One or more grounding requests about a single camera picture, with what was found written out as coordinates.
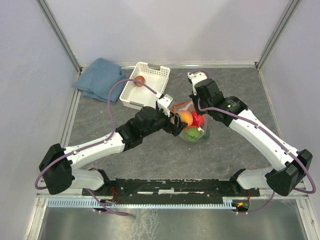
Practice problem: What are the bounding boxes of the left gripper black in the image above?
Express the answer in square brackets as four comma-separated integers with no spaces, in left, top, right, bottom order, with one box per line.
[142,106,188,138]

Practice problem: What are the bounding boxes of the peach fruit toy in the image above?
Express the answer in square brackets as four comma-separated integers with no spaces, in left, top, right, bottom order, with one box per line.
[177,110,193,126]

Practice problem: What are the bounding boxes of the green watermelon toy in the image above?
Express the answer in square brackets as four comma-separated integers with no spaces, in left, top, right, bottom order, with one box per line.
[184,127,202,143]

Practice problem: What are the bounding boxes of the red pomegranate toy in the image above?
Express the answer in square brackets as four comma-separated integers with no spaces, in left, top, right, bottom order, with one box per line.
[191,110,205,128]

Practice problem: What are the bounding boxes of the clear zip top bag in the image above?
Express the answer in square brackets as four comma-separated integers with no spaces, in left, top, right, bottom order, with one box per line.
[171,100,210,143]

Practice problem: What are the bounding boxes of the dark green avocado toy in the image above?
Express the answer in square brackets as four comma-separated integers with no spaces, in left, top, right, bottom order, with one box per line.
[202,131,211,140]

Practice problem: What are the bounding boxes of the white plastic basket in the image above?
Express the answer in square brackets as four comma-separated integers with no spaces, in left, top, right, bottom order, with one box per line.
[119,62,171,110]

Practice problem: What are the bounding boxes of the brown kiwi toy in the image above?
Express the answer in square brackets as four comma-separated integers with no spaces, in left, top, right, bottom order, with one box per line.
[134,75,145,87]

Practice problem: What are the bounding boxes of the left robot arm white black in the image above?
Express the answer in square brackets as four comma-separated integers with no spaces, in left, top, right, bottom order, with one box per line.
[39,106,187,195]

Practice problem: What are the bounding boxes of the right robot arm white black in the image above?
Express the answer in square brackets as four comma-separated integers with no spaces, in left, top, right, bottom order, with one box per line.
[188,75,313,196]

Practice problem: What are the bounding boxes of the blue folded cloth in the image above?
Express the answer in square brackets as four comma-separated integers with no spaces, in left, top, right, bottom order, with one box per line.
[74,58,126,104]

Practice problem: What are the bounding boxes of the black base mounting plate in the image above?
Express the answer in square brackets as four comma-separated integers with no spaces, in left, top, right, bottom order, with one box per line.
[93,178,260,205]

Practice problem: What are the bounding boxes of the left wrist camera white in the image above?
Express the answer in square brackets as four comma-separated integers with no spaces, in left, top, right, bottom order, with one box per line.
[155,94,174,117]

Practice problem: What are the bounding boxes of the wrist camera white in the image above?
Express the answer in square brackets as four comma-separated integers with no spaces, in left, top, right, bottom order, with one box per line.
[187,69,209,84]
[155,94,174,117]

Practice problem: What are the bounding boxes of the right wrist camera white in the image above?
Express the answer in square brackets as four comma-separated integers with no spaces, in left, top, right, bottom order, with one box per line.
[187,69,209,84]

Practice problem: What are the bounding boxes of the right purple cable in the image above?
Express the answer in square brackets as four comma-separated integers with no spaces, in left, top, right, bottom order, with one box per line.
[187,69,317,215]

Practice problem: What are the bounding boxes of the purple cable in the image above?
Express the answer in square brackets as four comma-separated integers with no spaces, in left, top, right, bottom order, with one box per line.
[34,78,161,216]
[187,69,317,215]

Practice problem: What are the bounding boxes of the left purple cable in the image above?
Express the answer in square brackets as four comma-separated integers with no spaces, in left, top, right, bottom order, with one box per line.
[34,78,161,216]

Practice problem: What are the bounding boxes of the aluminium frame rail front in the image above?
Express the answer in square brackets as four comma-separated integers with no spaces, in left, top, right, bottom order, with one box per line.
[37,177,309,201]

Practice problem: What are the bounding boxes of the light blue cable duct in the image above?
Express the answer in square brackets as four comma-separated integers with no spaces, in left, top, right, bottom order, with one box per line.
[47,198,236,210]

